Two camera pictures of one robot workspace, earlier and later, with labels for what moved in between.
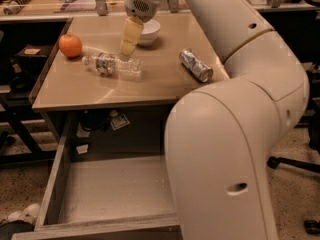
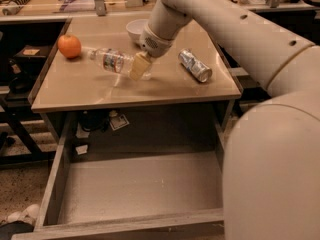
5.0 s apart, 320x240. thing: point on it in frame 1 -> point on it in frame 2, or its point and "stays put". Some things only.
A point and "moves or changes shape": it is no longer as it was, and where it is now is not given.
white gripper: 142,6 -> 155,45
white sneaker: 28,214 stays put
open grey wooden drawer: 104,197 stays put
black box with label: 32,56 stays put
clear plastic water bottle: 107,63 moves or changes shape
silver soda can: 196,67 stays put
